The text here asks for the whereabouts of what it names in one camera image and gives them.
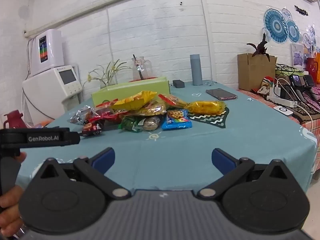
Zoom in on yellow rice cracker packet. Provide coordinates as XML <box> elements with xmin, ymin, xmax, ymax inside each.
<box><xmin>187</xmin><ymin>100</ymin><xmax>227</xmax><ymax>116</ymax></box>

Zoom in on glass vase with yellow flowers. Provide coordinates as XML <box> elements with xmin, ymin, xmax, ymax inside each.
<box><xmin>84</xmin><ymin>59</ymin><xmax>132</xmax><ymax>89</ymax></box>

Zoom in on grey-blue tumbler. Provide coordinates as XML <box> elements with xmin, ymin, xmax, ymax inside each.
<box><xmin>190</xmin><ymin>53</ymin><xmax>203</xmax><ymax>86</ymax></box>

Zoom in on large blue paper fan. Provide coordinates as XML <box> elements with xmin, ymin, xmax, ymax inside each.
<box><xmin>263</xmin><ymin>8</ymin><xmax>288</xmax><ymax>45</ymax></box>

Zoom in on silver foil snack packet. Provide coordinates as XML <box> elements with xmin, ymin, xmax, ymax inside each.
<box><xmin>70</xmin><ymin>106</ymin><xmax>95</xmax><ymax>125</ymax></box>

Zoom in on red jug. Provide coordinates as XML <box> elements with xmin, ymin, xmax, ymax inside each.
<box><xmin>306</xmin><ymin>57</ymin><xmax>320</xmax><ymax>76</ymax></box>

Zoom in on person's left hand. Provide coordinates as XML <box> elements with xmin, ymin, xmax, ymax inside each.
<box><xmin>0</xmin><ymin>152</ymin><xmax>27</xmax><ymax>239</ymax></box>

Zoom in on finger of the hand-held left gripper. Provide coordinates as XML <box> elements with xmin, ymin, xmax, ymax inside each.
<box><xmin>69</xmin><ymin>132</ymin><xmax>81</xmax><ymax>145</ymax></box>

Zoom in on small blue paper fan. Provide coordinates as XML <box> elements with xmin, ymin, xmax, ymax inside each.
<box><xmin>286</xmin><ymin>20</ymin><xmax>301</xmax><ymax>43</ymax></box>

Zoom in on white water purifier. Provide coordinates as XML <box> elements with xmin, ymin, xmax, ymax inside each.
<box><xmin>34</xmin><ymin>29</ymin><xmax>63</xmax><ymax>76</ymax></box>

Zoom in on wall photo print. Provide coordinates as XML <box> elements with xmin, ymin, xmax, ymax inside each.
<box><xmin>291</xmin><ymin>43</ymin><xmax>304</xmax><ymax>67</ymax></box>

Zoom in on purple patterned cloth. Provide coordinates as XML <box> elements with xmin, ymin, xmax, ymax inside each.
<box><xmin>304</xmin><ymin>84</ymin><xmax>320</xmax><ymax>111</ymax></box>

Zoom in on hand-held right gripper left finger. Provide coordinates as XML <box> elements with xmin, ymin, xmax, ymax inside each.
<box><xmin>31</xmin><ymin>147</ymin><xmax>132</xmax><ymax>202</ymax></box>

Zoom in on white power strip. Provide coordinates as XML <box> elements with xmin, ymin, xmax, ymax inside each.
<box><xmin>266</xmin><ymin>94</ymin><xmax>298</xmax><ymax>107</ymax></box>

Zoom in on black remote control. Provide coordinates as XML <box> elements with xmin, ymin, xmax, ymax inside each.
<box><xmin>206</xmin><ymin>88</ymin><xmax>238</xmax><ymax>101</ymax></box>

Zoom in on small dark red packet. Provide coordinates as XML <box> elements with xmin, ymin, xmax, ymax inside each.
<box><xmin>82</xmin><ymin>120</ymin><xmax>105</xmax><ymax>137</ymax></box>

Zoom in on white water dispenser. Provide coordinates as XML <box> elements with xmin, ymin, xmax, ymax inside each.
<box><xmin>22</xmin><ymin>64</ymin><xmax>83</xmax><ymax>126</ymax></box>

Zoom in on yellow chip bag red label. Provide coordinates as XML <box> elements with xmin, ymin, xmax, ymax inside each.
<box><xmin>110</xmin><ymin>91</ymin><xmax>158</xmax><ymax>111</ymax></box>

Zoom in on green pea snack packet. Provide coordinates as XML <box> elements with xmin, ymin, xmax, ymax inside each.
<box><xmin>118</xmin><ymin>117</ymin><xmax>146</xmax><ymax>132</ymax></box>

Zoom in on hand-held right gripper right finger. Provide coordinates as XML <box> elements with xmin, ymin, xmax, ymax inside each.
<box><xmin>197</xmin><ymin>148</ymin><xmax>297</xmax><ymax>202</ymax></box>

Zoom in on bearded figure doll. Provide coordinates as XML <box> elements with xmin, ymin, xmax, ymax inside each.
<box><xmin>258</xmin><ymin>76</ymin><xmax>276</xmax><ymax>95</ymax></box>

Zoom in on brown round snack packet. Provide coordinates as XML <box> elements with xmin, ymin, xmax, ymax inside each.
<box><xmin>143</xmin><ymin>116</ymin><xmax>162</xmax><ymax>131</ymax></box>

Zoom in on teal printed tablecloth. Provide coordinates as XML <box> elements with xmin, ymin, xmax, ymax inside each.
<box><xmin>15</xmin><ymin>80</ymin><xmax>318</xmax><ymax>195</ymax></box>

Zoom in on black device with screen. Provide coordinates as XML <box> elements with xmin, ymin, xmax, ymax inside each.
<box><xmin>289</xmin><ymin>74</ymin><xmax>316</xmax><ymax>98</ymax></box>

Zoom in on blue cookie packet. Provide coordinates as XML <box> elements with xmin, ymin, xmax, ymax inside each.
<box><xmin>162</xmin><ymin>109</ymin><xmax>192</xmax><ymax>130</ymax></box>

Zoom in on purple leaf plant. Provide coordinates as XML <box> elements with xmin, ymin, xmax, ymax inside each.
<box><xmin>246</xmin><ymin>33</ymin><xmax>271</xmax><ymax>61</ymax></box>

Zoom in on red snack packet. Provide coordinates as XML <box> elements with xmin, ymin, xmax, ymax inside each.
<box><xmin>94</xmin><ymin>99</ymin><xmax>125</xmax><ymax>123</ymax></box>

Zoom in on white round charger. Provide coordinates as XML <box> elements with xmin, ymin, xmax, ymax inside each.
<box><xmin>273</xmin><ymin>105</ymin><xmax>294</xmax><ymax>117</ymax></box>

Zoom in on red plastic basket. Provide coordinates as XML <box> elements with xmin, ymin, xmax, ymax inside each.
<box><xmin>129</xmin><ymin>77</ymin><xmax>158</xmax><ymax>83</ymax></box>

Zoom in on glass pitcher with straw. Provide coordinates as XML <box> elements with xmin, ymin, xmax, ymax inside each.
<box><xmin>131</xmin><ymin>54</ymin><xmax>153</xmax><ymax>82</ymax></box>

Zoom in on brown cardboard box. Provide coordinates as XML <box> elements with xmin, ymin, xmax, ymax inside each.
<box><xmin>237</xmin><ymin>53</ymin><xmax>278</xmax><ymax>92</ymax></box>

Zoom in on green cardboard box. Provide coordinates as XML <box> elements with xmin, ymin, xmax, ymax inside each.
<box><xmin>91</xmin><ymin>77</ymin><xmax>170</xmax><ymax>107</ymax></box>

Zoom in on dark red thermos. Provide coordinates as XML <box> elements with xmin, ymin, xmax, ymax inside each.
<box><xmin>2</xmin><ymin>110</ymin><xmax>26</xmax><ymax>130</ymax></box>

